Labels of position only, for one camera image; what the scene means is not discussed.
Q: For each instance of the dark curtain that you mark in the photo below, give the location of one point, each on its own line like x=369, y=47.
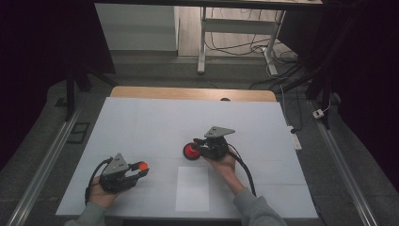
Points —
x=37, y=62
x=367, y=78

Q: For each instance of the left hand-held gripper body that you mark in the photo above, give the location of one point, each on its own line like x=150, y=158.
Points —
x=116, y=179

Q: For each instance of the small white adapter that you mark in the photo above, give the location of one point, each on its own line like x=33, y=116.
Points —
x=318, y=113

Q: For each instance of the person's left hand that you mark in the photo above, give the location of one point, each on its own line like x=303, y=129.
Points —
x=100, y=197

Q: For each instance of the white power strip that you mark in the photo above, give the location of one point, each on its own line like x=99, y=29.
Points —
x=295, y=138

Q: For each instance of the large white table cover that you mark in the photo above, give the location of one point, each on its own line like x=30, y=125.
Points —
x=150, y=125

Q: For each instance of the wooden table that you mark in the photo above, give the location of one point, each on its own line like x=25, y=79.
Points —
x=188, y=93

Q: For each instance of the aluminium floor rail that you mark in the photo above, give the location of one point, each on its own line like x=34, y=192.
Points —
x=40, y=172
x=343, y=169

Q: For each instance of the black stand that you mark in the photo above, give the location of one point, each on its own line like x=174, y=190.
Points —
x=70, y=91
x=320, y=81

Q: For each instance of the white paper sheet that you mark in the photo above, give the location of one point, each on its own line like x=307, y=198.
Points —
x=192, y=191

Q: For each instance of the orange stamp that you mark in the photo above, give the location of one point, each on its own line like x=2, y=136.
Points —
x=143, y=166

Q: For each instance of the black floor plate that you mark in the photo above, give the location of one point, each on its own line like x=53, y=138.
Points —
x=78, y=133

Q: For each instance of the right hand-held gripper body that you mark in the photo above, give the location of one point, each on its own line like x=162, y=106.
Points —
x=216, y=147

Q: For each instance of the white desk frame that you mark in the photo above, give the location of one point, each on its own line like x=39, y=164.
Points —
x=233, y=25

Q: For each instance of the white cabinet panel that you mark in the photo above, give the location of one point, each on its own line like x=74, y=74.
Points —
x=138, y=28

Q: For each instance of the round red ink pad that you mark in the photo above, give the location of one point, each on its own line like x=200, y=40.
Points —
x=188, y=153

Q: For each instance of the person's right hand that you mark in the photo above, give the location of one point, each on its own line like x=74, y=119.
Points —
x=226, y=168

